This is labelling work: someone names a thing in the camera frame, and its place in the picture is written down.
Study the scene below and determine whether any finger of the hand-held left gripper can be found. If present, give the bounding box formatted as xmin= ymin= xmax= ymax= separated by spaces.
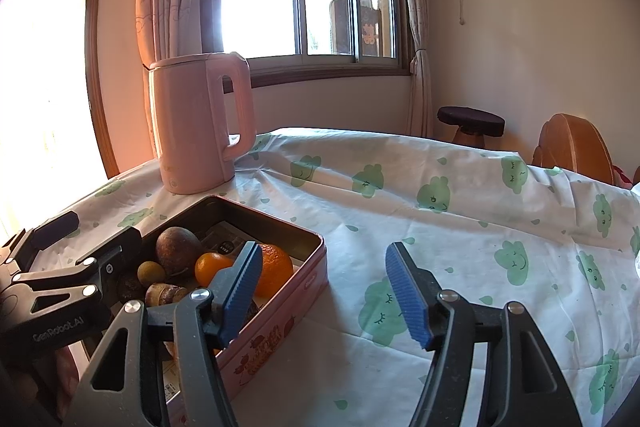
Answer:
xmin=0 ymin=211 xmax=80 ymax=269
xmin=11 ymin=227 xmax=144 ymax=303

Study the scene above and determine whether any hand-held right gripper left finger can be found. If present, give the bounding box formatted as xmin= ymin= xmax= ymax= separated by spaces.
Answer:
xmin=62 ymin=241 xmax=264 ymax=427

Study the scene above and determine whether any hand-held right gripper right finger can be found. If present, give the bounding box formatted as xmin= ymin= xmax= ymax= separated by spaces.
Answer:
xmin=385 ymin=242 xmax=583 ymax=427

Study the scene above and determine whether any small round tangerine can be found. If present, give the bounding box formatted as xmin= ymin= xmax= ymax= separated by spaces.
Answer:
xmin=194 ymin=253 xmax=236 ymax=287

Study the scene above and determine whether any small green-brown round fruit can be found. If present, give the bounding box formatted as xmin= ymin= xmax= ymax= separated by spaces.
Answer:
xmin=137 ymin=261 xmax=166 ymax=281

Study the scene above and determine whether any large mandarin orange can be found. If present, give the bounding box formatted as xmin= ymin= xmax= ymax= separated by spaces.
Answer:
xmin=254 ymin=244 xmax=294 ymax=298

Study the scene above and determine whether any dark wrinkled round fruit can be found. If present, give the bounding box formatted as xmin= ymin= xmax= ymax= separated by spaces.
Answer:
xmin=117 ymin=272 xmax=148 ymax=303

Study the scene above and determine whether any purple passion fruit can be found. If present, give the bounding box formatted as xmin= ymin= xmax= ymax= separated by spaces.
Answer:
xmin=155 ymin=227 xmax=203 ymax=278

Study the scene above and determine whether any pink metal tin box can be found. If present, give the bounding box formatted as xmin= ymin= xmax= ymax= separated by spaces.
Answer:
xmin=115 ymin=194 xmax=328 ymax=427

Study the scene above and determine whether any person's left hand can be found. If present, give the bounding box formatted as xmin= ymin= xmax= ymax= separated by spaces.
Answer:
xmin=47 ymin=346 xmax=83 ymax=415

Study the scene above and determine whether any printed paper leaflet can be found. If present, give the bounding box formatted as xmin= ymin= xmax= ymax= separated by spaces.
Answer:
xmin=197 ymin=221 xmax=253 ymax=258

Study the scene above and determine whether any wooden framed side window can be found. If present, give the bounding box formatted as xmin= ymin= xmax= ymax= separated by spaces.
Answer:
xmin=0 ymin=0 xmax=121 ymax=248

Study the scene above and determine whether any pink electric kettle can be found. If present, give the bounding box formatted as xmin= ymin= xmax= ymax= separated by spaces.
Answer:
xmin=148 ymin=52 xmax=257 ymax=195

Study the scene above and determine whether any dark round stool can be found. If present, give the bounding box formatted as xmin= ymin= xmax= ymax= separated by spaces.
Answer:
xmin=437 ymin=106 xmax=506 ymax=150

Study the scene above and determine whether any brown rounded chair back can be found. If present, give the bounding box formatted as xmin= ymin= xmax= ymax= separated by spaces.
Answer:
xmin=531 ymin=113 xmax=617 ymax=185

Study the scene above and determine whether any beige tied curtain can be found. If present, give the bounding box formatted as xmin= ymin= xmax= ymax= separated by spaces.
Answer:
xmin=392 ymin=0 xmax=433 ymax=138

